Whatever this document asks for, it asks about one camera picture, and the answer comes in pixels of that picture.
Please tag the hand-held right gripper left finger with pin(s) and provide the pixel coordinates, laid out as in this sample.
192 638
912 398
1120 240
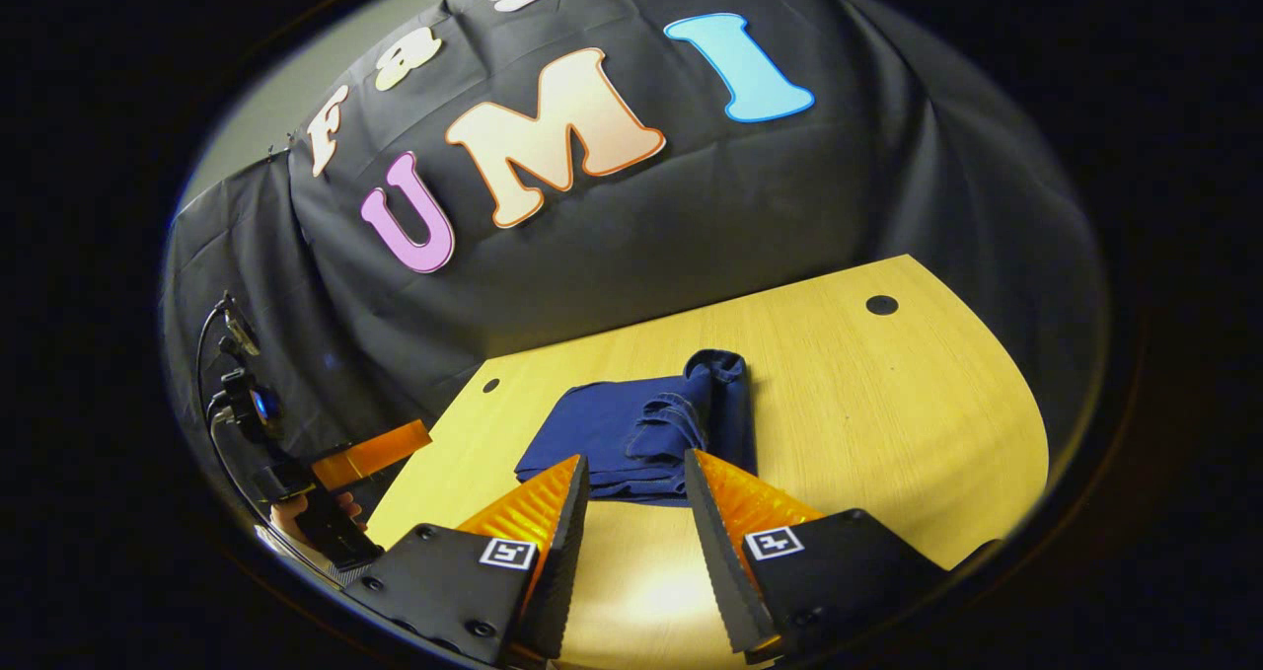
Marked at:
564 561

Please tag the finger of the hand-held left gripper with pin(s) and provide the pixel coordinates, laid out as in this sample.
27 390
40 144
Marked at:
380 450

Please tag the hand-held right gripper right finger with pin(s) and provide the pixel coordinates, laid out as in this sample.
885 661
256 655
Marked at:
720 561

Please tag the black backdrop cloth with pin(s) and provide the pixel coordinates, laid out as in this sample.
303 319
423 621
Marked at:
789 206

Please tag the blue denim jeans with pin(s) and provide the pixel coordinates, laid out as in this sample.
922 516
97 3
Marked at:
612 433

